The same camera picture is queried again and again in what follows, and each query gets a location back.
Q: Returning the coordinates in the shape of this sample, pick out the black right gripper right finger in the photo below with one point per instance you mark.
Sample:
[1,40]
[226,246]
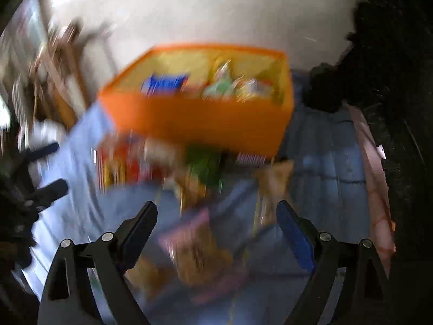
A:
[365,296]

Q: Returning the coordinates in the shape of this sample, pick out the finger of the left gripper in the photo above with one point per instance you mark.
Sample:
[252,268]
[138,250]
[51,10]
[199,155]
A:
[44,197]
[40,153]

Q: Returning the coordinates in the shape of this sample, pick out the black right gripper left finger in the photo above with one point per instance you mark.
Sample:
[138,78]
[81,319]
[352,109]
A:
[67,296]

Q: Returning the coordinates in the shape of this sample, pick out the rice cracker packet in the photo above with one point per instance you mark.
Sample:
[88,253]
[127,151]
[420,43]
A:
[209,270]

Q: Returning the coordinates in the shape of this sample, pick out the carved brown wooden chair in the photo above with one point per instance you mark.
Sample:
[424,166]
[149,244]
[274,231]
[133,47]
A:
[55,78]

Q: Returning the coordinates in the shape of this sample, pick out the red snack bag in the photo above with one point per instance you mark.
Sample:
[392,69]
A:
[120,160]

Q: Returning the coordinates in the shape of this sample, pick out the orange snack packet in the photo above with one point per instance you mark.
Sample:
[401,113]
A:
[189,189]

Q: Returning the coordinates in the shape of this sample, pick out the blue tablecloth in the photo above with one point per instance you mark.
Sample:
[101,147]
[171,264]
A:
[328,188]

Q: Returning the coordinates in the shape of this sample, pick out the brown cereal bar packet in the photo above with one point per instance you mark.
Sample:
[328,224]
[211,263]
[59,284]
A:
[273,183]

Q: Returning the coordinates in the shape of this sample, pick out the green snack packet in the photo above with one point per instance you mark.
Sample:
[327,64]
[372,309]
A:
[205,164]

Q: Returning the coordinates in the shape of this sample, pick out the blue snack packet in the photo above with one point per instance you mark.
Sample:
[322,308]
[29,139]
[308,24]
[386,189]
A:
[163,85]

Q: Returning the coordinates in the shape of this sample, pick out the dark chocolate bar packet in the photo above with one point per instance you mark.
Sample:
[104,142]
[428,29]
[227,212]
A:
[252,160]

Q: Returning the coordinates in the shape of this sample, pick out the orange storage box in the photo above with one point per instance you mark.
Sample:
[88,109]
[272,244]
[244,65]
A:
[254,127]

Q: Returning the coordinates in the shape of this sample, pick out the carved dark wooden furniture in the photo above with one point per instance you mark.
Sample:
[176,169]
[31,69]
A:
[386,72]

